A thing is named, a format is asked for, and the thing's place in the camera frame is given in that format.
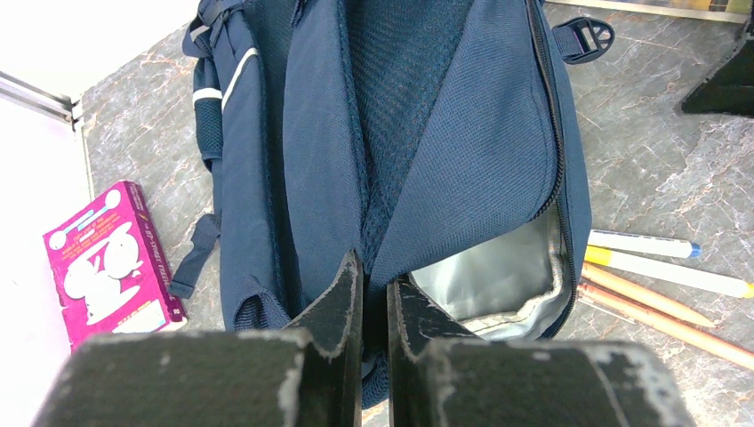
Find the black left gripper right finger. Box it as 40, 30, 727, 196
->
387, 278, 694, 426

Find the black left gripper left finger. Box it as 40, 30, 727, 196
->
36, 252, 364, 426

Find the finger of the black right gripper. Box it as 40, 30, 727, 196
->
680, 12, 753, 118

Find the purple paperback book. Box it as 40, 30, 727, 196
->
44, 181, 188, 349

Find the navy blue student backpack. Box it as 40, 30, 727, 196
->
167, 1, 614, 407

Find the blue and white marker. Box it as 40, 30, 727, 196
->
588, 230, 702, 259

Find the yellow and white marker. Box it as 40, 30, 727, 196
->
584, 246, 753, 299

